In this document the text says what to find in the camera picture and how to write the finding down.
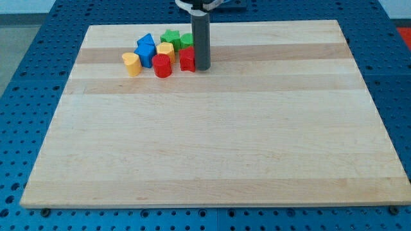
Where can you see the blue triangle block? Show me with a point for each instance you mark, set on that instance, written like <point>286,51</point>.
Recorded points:
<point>146,40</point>

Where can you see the green star block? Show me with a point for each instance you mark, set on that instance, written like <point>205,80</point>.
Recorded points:
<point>173,37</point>

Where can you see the green cylinder block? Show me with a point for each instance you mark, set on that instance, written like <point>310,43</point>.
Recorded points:
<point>186,40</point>

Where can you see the light wooden board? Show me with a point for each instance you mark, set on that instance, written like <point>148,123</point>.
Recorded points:
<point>283,118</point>

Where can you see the blue cube block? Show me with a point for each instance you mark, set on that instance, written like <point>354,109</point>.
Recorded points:
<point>146,53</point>

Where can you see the red cylinder block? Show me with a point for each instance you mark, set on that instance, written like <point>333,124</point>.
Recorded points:
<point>162,65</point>

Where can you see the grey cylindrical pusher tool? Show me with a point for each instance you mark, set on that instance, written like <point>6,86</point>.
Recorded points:
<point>200,26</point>

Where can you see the yellow heart block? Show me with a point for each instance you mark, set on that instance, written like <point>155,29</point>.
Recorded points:
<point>132,63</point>

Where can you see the yellow hexagon block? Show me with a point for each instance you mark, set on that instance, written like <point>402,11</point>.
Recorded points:
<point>166,48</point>

